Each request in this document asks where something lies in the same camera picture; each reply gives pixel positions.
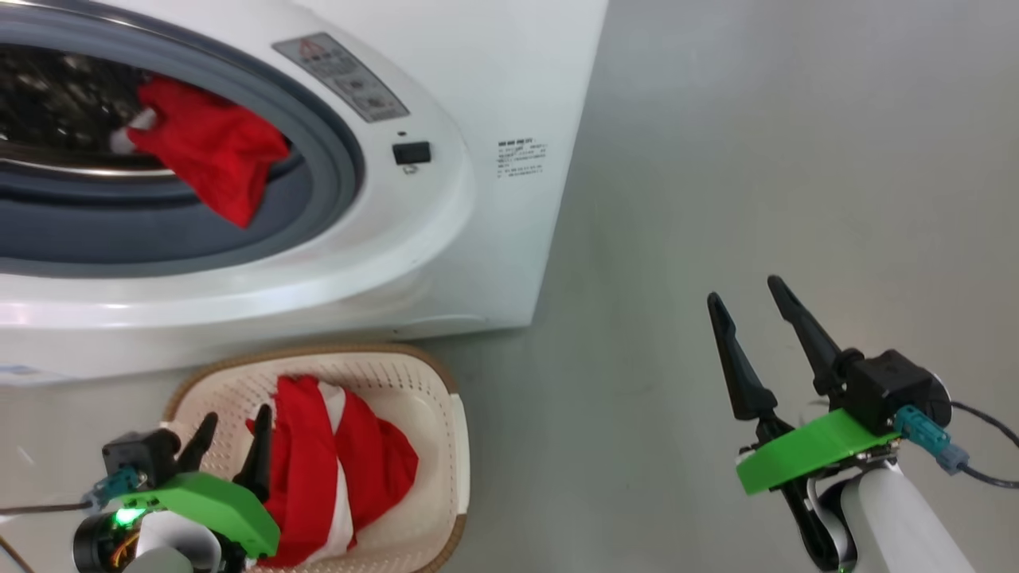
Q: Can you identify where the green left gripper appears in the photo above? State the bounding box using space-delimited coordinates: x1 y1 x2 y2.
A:
110 403 282 559

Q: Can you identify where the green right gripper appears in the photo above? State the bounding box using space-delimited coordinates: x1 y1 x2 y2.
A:
706 275 905 497

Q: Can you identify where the red garment with white trim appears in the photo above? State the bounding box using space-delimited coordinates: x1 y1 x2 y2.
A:
111 74 292 230
247 374 421 568

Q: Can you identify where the cream perforated laundry basket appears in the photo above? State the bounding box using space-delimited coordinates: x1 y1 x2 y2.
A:
162 343 471 573

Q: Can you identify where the white front-load washing machine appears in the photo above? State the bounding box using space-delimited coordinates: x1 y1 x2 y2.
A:
0 0 611 384

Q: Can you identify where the printed text label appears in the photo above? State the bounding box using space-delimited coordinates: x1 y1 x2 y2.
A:
495 138 551 181

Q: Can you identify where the steel washer drum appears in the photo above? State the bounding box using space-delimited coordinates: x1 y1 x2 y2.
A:
0 44 303 177

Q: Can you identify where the grey warning sticker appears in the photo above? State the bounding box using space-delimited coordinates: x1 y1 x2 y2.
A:
271 32 412 123

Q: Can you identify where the teal camera cable plug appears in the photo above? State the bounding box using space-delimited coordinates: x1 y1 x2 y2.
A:
893 404 971 476
89 468 149 508

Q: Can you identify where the thin black cable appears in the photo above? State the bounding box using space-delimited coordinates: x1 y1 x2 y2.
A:
963 466 1019 489
949 400 1019 446

